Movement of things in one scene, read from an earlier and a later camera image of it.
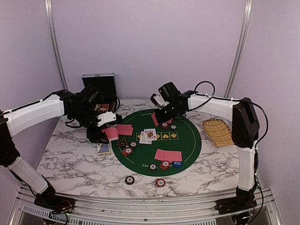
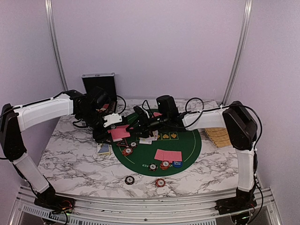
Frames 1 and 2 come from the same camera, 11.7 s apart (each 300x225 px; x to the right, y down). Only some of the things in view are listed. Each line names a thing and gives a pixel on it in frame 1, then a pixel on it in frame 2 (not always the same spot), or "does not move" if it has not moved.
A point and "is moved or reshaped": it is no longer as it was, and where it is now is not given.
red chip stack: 165,164 does not move
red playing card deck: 111,132 is moved or reshaped
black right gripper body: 169,114 -> 155,124
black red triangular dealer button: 123,143 does not move
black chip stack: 153,167 does not move
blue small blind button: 177,164 does not move
